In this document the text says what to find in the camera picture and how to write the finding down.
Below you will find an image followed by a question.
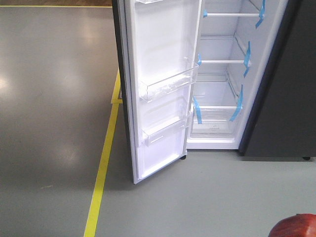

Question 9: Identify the red yellow apple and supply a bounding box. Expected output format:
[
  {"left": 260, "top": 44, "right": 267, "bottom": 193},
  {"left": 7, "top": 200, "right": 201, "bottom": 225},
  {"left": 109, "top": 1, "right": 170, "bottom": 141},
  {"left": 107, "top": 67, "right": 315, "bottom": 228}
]
[{"left": 268, "top": 213, "right": 316, "bottom": 237}]

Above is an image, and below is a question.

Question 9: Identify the refrigerator door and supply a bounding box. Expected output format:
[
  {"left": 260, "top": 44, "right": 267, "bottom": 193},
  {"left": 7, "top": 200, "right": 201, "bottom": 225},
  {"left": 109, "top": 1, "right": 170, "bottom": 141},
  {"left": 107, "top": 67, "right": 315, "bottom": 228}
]
[{"left": 112, "top": 0, "right": 203, "bottom": 184}]

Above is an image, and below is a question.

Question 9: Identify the lower clear door bin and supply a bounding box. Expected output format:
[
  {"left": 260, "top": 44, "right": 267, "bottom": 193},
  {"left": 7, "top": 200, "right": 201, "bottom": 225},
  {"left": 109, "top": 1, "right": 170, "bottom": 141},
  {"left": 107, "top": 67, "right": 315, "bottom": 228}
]
[{"left": 141, "top": 103, "right": 192, "bottom": 148}]

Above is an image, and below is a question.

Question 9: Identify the clear door bin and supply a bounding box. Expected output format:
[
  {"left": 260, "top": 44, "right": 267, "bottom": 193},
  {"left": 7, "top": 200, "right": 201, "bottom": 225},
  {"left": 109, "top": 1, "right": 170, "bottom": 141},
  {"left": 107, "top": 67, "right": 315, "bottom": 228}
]
[
  {"left": 136, "top": 0, "right": 163, "bottom": 4},
  {"left": 138, "top": 58, "right": 201, "bottom": 102},
  {"left": 141, "top": 103, "right": 192, "bottom": 148}
]

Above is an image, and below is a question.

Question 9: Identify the middle clear door bin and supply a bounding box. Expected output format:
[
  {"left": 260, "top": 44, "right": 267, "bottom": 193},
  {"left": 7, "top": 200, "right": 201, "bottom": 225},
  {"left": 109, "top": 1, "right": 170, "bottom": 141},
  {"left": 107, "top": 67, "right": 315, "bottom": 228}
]
[{"left": 138, "top": 58, "right": 201, "bottom": 102}]

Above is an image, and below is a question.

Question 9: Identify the clear crisper drawer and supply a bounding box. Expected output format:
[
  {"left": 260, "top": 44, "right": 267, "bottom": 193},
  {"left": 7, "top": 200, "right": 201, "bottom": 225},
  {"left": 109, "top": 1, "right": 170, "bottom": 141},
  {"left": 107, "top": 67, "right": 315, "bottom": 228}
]
[{"left": 191, "top": 106, "right": 238, "bottom": 139}]

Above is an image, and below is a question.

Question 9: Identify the dark grey refrigerator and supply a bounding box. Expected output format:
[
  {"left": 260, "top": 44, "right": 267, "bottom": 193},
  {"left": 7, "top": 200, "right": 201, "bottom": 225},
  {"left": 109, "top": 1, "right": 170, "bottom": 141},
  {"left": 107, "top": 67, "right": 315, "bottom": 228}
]
[{"left": 187, "top": 0, "right": 316, "bottom": 159}]

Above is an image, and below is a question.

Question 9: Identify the upper clear door bin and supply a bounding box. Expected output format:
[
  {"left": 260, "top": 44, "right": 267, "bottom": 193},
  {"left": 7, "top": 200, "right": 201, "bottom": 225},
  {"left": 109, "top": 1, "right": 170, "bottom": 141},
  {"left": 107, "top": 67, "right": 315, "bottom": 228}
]
[{"left": 136, "top": 0, "right": 163, "bottom": 4}]

